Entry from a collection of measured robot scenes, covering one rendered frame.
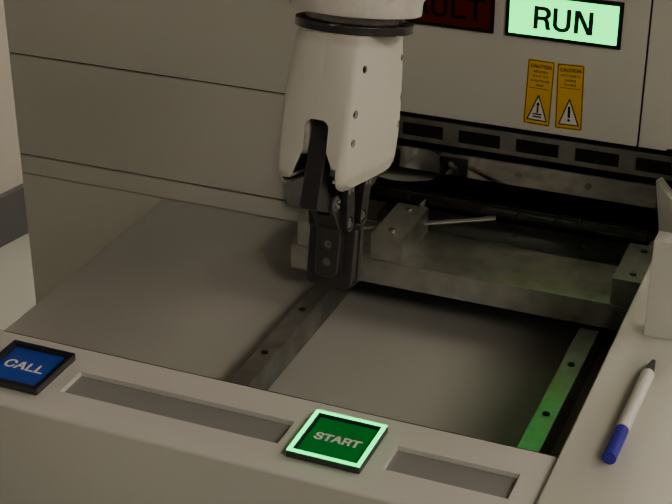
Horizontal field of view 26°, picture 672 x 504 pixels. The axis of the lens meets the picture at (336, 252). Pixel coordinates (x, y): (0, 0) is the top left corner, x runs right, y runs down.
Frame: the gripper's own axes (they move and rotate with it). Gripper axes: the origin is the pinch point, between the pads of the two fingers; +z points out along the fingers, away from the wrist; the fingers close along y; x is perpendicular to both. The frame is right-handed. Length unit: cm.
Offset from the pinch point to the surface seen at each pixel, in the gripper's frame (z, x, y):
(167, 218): 18, -43, -58
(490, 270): 14, -2, -48
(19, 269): 75, -146, -184
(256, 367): 20.9, -17.5, -28.6
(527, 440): 21.3, 8.6, -26.8
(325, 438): 14.6, -0.8, -3.4
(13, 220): 67, -155, -196
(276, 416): 14.7, -5.5, -5.2
